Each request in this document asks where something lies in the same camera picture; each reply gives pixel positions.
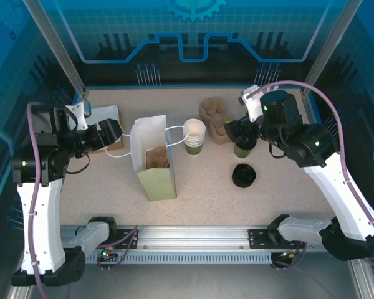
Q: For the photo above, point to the white napkin stack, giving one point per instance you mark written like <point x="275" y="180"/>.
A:
<point x="104" y="112"/>

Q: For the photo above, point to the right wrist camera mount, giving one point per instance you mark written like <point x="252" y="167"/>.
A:
<point x="252" y="106"/>

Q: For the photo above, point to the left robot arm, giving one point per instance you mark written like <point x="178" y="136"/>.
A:
<point x="40" y="218"/>

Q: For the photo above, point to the black cup lid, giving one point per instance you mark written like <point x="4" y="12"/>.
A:
<point x="245" y="144"/>

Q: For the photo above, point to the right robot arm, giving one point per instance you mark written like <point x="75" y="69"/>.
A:
<point x="330" y="193"/>

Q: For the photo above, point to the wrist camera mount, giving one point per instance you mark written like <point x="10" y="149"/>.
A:
<point x="76" y="113"/>
<point x="252" y="106"/>

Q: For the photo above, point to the brown pulp cup carrier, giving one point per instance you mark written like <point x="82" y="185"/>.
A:
<point x="157" y="159"/>

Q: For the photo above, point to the steel front shelf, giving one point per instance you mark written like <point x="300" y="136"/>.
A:
<point x="190" y="280"/>

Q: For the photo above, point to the brown pulp carrier stack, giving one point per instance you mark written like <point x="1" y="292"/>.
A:
<point x="215" y="109"/>

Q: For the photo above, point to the green paper cup stack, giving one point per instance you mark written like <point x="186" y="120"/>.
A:
<point x="194" y="127"/>

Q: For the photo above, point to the small lit connector module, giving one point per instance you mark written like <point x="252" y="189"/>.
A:
<point x="286" y="255"/>
<point x="106" y="253"/>

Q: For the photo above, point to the aluminium frame post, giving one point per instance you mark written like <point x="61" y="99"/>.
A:
<point x="63" y="56"/>
<point x="330" y="46"/>

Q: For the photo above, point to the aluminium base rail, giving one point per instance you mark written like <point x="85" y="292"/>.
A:
<point x="190" y="236"/>

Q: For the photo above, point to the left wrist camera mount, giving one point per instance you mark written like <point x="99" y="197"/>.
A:
<point x="76" y="113"/>

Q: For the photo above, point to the black lid stack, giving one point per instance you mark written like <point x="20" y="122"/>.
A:
<point x="243" y="177"/>

